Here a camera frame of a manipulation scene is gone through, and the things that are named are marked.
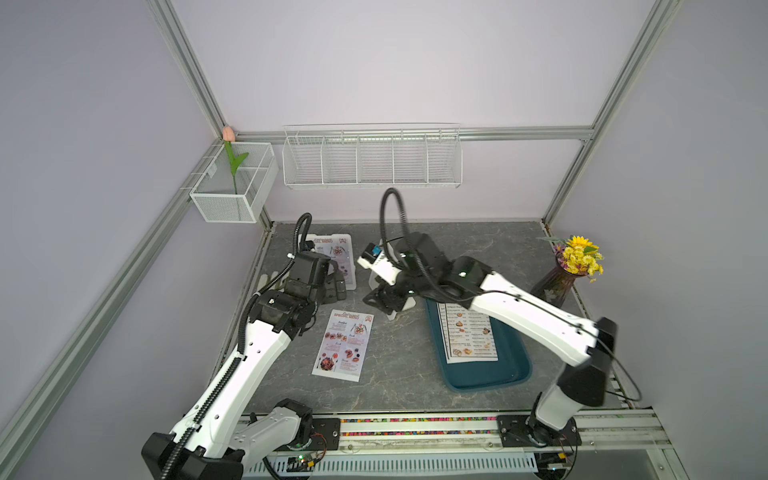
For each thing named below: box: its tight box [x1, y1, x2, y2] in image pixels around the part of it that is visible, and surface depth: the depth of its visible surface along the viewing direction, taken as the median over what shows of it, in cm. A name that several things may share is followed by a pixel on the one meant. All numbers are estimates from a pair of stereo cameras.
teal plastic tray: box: [425, 298, 532, 393], surface depth 85 cm
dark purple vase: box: [530, 252, 590, 308], surface depth 90 cm
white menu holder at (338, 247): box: [310, 233, 357, 291], surface depth 91 cm
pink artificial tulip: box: [222, 126, 249, 195], surface depth 92 cm
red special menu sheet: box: [311, 309, 375, 383], surface depth 91 cm
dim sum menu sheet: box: [436, 302, 499, 364], surface depth 90 cm
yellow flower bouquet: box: [536, 236, 605, 283], surface depth 80 cm
